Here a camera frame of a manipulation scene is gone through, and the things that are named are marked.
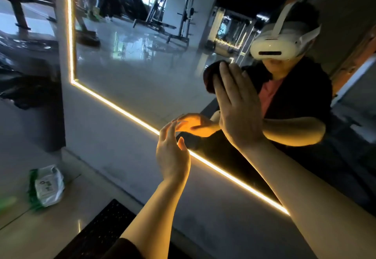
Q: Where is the person's right forearm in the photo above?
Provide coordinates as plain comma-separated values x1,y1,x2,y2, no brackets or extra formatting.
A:
240,137,376,259

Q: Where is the dark grey plastic bin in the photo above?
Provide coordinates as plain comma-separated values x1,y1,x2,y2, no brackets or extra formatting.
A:
0,50,67,153

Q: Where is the person's left hand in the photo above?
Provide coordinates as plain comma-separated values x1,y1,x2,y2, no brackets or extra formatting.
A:
155,119,192,184

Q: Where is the green spray bottle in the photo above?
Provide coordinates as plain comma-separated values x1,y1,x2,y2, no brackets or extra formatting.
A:
0,194,20,214

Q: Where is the large wall mirror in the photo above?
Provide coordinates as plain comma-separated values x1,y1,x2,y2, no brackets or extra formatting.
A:
53,0,376,259

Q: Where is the person's right hand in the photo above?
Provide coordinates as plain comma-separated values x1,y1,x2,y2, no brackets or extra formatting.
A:
212,61,266,151

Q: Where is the dark brown cleaning cloth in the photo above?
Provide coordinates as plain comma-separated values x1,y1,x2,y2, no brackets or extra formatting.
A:
202,60,231,95

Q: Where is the person's left forearm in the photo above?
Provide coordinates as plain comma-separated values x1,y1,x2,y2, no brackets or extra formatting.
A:
119,174,190,259

